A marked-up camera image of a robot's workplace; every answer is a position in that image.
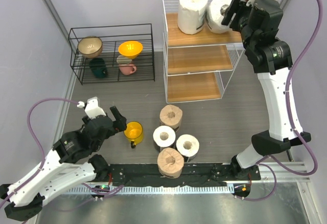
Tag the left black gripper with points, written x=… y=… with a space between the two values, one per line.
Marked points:
x=120 y=123

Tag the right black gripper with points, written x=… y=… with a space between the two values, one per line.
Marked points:
x=238 y=4

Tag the white towel roll front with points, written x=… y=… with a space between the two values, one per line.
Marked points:
x=214 y=17

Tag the white towel roll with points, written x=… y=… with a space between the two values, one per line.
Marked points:
x=214 y=17
x=191 y=15

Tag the brown paper towel roll back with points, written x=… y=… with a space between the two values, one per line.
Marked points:
x=171 y=116

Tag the brown paper towel roll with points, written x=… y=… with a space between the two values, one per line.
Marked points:
x=171 y=116
x=170 y=163

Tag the brown paper towel roll front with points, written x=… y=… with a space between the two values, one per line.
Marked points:
x=170 y=163

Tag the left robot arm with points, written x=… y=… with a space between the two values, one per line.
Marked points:
x=71 y=161

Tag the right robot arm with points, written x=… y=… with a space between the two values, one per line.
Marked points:
x=271 y=59

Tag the white roll dark wrap centre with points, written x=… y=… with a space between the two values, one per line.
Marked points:
x=164 y=137

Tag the white roll dark wrap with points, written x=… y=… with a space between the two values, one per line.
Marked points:
x=164 y=137
x=187 y=146

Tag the pink mug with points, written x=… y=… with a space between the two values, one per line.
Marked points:
x=127 y=69

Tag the dark green mug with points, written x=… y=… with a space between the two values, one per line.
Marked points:
x=98 y=68

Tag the white roll dark wrap right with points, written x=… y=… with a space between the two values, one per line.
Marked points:
x=187 y=146

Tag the yellow bowl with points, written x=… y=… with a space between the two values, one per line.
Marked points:
x=130 y=49

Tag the beige ceramic bowl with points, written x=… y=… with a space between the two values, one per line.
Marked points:
x=90 y=47

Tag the yellow mug black handle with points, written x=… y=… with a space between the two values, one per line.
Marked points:
x=134 y=133

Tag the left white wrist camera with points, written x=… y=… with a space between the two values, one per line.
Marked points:
x=92 y=108

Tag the white wire wooden shelf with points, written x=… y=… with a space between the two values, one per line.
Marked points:
x=196 y=67

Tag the black wire dish rack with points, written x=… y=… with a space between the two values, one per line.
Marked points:
x=112 y=37

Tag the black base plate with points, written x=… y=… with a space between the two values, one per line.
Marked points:
x=190 y=174

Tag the aluminium rail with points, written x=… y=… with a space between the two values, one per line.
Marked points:
x=270 y=172

